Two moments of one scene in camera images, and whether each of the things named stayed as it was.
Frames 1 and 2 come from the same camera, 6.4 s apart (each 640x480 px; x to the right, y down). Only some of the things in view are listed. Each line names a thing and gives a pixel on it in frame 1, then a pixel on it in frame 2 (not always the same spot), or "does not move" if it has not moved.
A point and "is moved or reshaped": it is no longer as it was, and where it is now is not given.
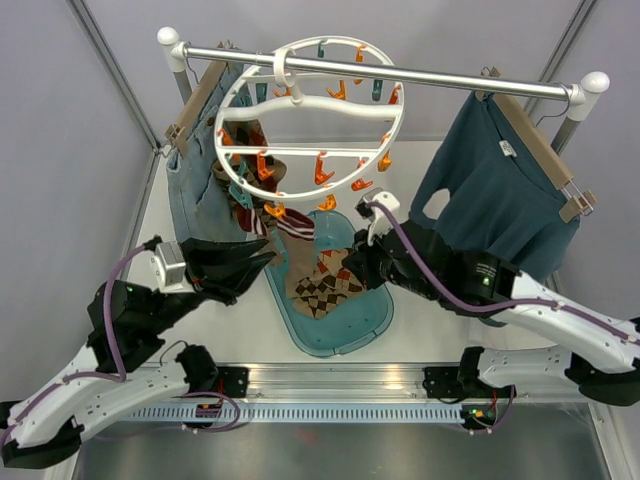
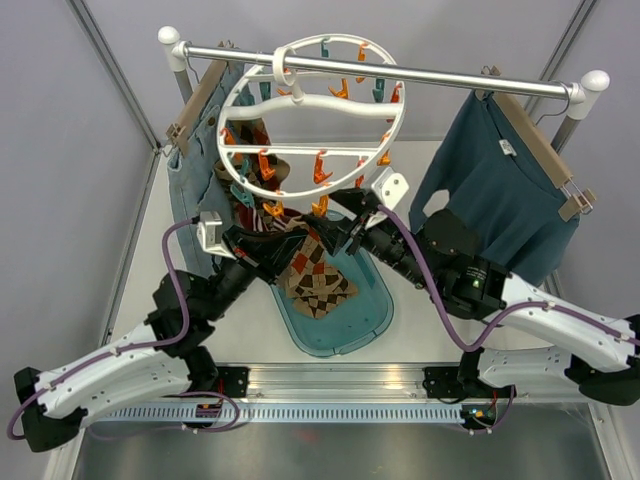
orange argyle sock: [330, 265] is moved or reshaped
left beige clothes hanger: [208, 80] does not move
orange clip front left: [278, 210] does not move
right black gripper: [359, 260] to [336, 232]
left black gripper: [208, 257] to [270, 251]
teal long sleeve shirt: [505, 201] does not move
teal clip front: [240, 194] does not move
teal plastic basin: [348, 328] does not move
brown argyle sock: [316, 296] is moved or reshaped
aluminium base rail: [353, 382] does not move
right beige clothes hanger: [544, 151] does not move
